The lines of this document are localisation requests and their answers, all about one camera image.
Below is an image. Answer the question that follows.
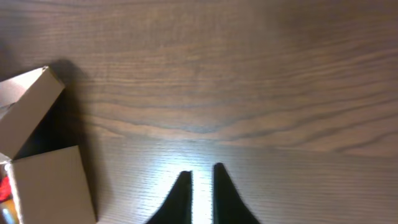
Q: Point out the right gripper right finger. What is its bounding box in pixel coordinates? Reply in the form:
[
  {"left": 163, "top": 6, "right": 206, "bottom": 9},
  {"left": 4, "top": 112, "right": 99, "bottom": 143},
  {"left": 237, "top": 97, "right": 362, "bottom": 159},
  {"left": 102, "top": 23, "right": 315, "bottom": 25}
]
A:
[{"left": 213, "top": 163, "right": 259, "bottom": 224}]

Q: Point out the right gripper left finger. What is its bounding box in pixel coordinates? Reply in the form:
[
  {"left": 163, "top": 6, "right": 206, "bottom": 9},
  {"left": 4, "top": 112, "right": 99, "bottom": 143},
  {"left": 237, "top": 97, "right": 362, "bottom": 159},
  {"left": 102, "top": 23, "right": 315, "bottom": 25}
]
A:
[{"left": 146, "top": 171, "right": 192, "bottom": 224}]

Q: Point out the cardboard box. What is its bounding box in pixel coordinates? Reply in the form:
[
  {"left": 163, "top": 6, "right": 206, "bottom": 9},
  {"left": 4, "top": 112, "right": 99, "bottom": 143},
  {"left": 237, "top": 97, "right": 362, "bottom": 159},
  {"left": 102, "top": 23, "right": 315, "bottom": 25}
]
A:
[{"left": 1, "top": 66, "right": 96, "bottom": 224}]

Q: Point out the yellow tape roll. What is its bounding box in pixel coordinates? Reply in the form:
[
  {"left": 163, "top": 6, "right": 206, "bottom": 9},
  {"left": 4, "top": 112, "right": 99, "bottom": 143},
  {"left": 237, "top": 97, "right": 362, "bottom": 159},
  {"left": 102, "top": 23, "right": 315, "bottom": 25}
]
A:
[{"left": 1, "top": 199, "right": 19, "bottom": 224}]

